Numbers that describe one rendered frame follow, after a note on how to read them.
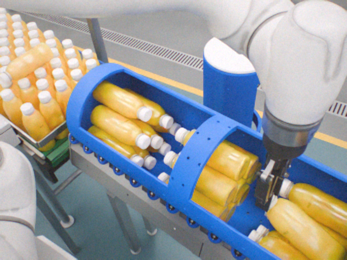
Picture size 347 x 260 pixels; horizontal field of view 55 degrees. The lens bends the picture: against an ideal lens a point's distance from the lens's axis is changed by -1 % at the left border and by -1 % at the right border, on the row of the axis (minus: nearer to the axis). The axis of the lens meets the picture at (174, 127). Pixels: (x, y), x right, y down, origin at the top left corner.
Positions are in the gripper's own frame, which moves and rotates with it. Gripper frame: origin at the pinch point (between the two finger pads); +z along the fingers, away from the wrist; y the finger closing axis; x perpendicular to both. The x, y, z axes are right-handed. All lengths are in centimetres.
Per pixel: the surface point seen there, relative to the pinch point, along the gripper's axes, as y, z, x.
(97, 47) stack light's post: 39, 28, 106
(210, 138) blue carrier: 3.9, -1.4, 17.7
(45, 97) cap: -4, 12, 79
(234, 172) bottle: 2.8, 4.6, 9.9
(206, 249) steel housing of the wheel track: -7.2, 33.5, 10.7
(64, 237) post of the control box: -24, 101, 87
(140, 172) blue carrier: -8.5, 9.6, 31.1
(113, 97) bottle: 4, 4, 52
